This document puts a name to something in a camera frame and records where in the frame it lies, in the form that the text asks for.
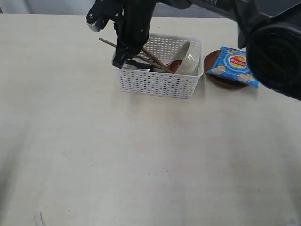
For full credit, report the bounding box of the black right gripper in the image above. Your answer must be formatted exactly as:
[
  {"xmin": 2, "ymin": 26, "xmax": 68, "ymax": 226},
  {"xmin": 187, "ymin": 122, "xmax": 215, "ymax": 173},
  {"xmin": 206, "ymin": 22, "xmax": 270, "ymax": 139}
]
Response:
[{"xmin": 112, "ymin": 0, "xmax": 156, "ymax": 69}]

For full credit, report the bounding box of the brown wooden chopstick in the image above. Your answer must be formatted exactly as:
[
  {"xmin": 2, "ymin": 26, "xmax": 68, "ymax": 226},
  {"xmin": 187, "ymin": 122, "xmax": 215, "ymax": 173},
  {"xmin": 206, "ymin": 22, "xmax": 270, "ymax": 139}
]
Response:
[{"xmin": 99, "ymin": 37, "xmax": 174, "ymax": 74}]

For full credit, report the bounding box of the brown wooden plate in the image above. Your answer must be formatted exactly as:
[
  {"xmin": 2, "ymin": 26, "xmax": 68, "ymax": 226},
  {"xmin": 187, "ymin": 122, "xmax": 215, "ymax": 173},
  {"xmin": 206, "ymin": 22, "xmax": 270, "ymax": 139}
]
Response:
[{"xmin": 204, "ymin": 50, "xmax": 248, "ymax": 90}]

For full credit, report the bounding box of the blue Lay's chips bag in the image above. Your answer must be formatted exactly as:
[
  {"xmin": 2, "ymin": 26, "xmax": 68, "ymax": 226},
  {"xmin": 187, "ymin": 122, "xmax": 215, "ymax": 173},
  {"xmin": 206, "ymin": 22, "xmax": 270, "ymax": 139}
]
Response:
[{"xmin": 207, "ymin": 46, "xmax": 259, "ymax": 88}]

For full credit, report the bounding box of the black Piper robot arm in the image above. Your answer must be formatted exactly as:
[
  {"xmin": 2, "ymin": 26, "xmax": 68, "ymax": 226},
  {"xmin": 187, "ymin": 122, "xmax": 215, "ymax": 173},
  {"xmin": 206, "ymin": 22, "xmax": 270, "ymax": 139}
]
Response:
[{"xmin": 110, "ymin": 0, "xmax": 301, "ymax": 99}]

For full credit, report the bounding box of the silver metal cup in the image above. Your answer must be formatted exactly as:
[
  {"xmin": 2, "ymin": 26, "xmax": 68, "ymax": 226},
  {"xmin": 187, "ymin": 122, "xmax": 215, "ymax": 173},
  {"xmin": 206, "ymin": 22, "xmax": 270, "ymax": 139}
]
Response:
[{"xmin": 122, "ymin": 59, "xmax": 155, "ymax": 72}]

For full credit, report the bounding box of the white perforated plastic basket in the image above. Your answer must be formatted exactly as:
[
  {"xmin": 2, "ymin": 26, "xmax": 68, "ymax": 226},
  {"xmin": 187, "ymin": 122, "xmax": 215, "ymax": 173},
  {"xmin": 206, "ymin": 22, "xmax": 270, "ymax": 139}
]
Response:
[{"xmin": 117, "ymin": 33, "xmax": 204, "ymax": 98}]

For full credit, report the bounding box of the brown wooden spoon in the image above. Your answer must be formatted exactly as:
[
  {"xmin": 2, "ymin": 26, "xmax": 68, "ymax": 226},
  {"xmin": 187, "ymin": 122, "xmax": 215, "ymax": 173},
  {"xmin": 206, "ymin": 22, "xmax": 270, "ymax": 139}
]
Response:
[{"xmin": 166, "ymin": 60, "xmax": 182, "ymax": 73}]

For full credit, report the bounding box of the speckled white ceramic bowl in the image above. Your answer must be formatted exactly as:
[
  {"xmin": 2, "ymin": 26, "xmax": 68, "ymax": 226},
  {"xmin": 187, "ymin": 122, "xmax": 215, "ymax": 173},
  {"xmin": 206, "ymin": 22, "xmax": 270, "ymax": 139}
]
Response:
[{"xmin": 173, "ymin": 41, "xmax": 200, "ymax": 76}]

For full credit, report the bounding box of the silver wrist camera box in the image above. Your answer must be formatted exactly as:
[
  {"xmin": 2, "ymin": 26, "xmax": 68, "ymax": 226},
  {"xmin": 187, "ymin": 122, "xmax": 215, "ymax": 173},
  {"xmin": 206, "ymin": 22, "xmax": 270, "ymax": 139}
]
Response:
[{"xmin": 86, "ymin": 0, "xmax": 123, "ymax": 32}]

